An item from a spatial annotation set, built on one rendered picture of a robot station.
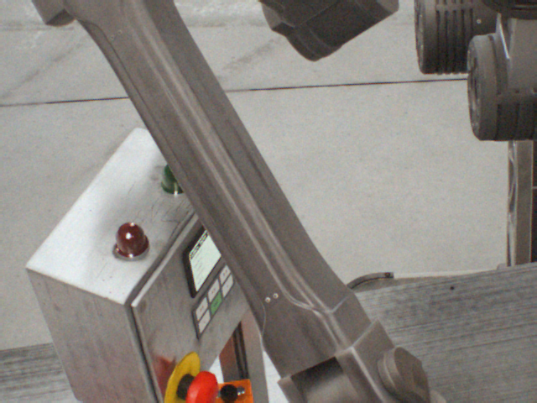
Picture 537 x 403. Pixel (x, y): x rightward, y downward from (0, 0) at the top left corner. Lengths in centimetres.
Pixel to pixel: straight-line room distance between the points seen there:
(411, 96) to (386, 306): 162
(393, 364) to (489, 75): 71
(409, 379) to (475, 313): 84
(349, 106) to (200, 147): 239
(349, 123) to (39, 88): 95
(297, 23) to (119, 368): 38
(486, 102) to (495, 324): 35
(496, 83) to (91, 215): 68
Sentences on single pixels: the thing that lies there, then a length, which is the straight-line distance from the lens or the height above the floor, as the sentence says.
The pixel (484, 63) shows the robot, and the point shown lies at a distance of 140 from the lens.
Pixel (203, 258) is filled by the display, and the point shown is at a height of 143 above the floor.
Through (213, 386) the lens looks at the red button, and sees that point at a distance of 92.
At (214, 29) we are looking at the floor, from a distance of 344.
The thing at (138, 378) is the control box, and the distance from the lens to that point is 88.
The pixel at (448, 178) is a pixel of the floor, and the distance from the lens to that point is 292.
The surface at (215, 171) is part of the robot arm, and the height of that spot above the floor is 158.
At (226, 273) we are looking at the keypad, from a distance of 93.
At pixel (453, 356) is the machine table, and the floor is 83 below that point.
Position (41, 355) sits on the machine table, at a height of 83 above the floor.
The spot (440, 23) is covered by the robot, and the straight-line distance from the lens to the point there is 188.
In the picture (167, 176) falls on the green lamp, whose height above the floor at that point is 149.
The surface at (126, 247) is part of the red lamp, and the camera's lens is 82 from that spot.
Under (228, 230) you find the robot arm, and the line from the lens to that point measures 74.
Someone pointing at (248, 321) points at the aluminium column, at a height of 126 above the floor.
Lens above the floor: 209
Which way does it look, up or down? 47 degrees down
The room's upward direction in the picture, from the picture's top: 7 degrees counter-clockwise
